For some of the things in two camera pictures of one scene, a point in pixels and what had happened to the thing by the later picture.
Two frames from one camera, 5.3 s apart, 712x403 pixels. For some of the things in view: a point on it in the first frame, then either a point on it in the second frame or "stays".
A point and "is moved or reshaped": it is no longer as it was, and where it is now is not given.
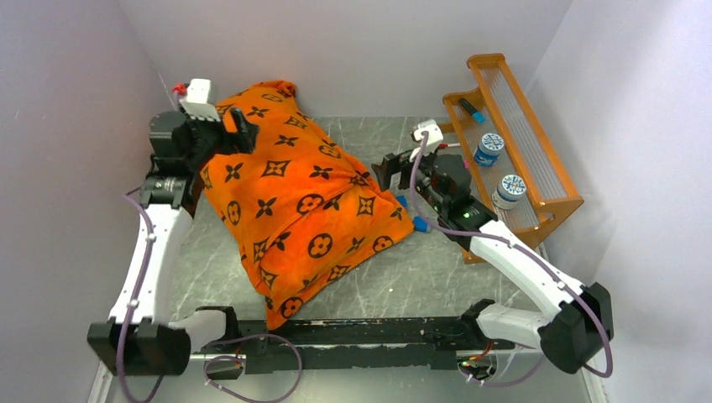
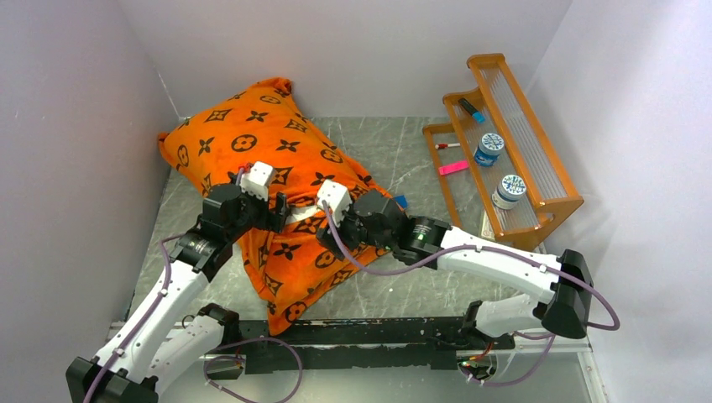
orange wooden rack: [513, 170] stays
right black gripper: [390, 164] to [326, 239]
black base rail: [346, 342] stays
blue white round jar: [489, 149] stays
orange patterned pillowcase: [300, 209] is moved or reshaped
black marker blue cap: [476, 115] stays
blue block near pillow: [403, 200] stays
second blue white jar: [510, 190] stays
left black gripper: [242, 141] to [275, 220]
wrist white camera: [196, 102] to [257, 180]
